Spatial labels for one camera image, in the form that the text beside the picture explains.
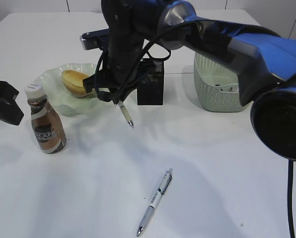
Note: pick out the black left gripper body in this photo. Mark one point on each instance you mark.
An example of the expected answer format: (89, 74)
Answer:
(10, 112)

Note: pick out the green woven plastic basket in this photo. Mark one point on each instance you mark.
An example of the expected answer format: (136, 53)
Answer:
(209, 78)

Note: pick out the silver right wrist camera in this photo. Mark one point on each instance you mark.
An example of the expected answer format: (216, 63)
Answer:
(95, 40)

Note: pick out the white blue-grip pen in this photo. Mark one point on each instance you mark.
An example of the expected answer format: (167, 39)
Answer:
(162, 188)

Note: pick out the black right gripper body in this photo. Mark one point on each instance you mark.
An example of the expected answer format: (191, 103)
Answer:
(104, 84)

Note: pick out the yellow bread roll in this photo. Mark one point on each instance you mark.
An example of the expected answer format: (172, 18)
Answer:
(73, 82)

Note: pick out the yellow-green pen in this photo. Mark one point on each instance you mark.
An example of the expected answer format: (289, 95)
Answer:
(126, 114)

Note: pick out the green wavy glass plate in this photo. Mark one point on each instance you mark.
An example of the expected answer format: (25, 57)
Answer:
(63, 101)

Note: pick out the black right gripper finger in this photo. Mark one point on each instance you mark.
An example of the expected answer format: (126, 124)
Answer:
(108, 96)

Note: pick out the brown plastic drink bottle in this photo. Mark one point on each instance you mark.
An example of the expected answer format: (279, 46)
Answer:
(45, 121)

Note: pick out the large paper ball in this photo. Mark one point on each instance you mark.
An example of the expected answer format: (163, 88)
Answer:
(230, 88)

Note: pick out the black mesh pen holder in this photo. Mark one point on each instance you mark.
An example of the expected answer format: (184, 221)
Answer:
(151, 85)

